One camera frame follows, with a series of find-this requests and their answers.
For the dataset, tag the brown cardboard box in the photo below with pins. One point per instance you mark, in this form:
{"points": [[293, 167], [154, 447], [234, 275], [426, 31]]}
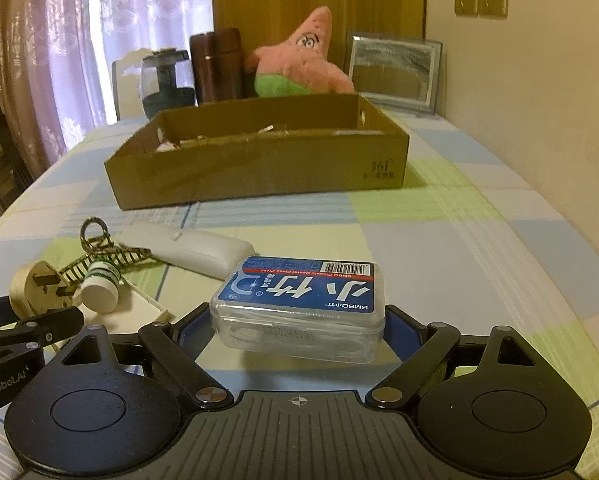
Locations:
{"points": [[254, 170]]}

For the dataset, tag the pink star plush toy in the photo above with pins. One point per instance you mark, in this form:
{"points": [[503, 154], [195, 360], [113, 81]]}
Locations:
{"points": [[299, 67]]}

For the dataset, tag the white remote control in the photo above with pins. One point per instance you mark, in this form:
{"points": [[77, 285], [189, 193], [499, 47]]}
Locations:
{"points": [[194, 250]]}

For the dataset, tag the cream wooden chair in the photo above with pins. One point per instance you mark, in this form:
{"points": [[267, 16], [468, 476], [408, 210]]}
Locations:
{"points": [[127, 90]]}

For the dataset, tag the clear floss box blue label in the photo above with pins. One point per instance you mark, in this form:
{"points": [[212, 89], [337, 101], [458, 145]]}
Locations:
{"points": [[299, 295]]}

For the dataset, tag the olive hair claw clip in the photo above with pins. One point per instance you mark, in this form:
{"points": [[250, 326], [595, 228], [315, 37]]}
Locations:
{"points": [[104, 257]]}

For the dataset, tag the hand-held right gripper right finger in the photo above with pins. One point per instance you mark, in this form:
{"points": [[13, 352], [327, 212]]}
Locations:
{"points": [[397, 332]]}

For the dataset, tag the glass picture frame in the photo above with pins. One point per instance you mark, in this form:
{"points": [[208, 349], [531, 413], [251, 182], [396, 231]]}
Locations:
{"points": [[392, 72]]}

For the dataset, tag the brown metal thermos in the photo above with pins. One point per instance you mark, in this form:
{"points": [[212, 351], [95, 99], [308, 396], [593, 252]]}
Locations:
{"points": [[217, 67]]}

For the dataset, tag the purple lace curtain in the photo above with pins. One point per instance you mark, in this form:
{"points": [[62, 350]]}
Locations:
{"points": [[54, 60]]}

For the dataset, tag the beige power plug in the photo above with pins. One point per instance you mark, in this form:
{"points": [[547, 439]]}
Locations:
{"points": [[29, 285]]}

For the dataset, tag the dark glass jar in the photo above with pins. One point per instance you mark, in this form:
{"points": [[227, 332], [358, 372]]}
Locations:
{"points": [[167, 100]]}

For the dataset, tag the checked tablecloth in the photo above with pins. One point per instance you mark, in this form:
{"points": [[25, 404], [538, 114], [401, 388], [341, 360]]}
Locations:
{"points": [[479, 240]]}

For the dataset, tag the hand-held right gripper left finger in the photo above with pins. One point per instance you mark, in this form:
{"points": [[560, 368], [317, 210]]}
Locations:
{"points": [[199, 322]]}

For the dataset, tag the small white bottle green label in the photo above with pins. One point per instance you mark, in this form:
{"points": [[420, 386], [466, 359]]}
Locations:
{"points": [[98, 292]]}

